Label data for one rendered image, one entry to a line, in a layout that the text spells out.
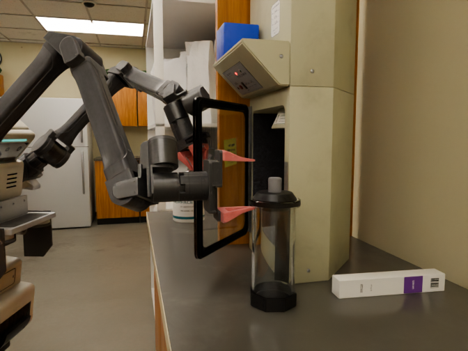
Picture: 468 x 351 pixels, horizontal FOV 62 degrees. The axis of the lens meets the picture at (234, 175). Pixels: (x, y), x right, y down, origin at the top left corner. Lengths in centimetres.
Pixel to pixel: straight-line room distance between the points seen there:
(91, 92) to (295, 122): 46
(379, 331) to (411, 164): 58
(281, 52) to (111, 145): 42
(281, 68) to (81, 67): 45
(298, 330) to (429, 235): 56
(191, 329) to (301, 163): 44
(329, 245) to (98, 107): 62
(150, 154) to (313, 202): 41
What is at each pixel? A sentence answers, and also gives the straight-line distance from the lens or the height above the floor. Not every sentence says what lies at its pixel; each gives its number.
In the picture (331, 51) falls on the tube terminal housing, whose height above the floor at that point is 149.
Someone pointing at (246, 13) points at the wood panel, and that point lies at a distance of 132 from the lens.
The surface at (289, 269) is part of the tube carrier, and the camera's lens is 82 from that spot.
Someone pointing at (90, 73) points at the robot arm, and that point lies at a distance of 94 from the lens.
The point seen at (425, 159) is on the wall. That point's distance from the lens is 120.
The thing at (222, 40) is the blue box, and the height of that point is 156.
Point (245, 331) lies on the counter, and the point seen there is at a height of 94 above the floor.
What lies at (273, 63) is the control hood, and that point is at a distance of 91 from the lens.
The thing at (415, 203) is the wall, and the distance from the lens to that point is 124.
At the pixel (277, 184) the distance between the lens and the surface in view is 80.
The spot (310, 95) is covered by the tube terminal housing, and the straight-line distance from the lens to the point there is 94.
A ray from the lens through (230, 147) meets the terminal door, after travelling 110.
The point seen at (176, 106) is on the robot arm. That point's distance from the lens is 107.
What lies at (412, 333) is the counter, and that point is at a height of 94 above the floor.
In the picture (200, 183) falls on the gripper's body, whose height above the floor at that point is 121.
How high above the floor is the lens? 130
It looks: 6 degrees down
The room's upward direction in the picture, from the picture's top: straight up
